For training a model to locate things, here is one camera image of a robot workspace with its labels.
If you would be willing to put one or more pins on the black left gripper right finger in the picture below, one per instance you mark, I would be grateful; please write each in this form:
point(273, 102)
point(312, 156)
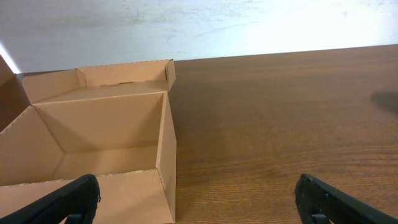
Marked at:
point(319, 202)

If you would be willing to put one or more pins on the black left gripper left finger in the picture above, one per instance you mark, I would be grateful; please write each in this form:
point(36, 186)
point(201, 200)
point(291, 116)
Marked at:
point(75, 202)

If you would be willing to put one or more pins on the brown cardboard box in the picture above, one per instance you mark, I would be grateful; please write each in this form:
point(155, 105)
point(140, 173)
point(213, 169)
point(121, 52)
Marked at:
point(110, 121)

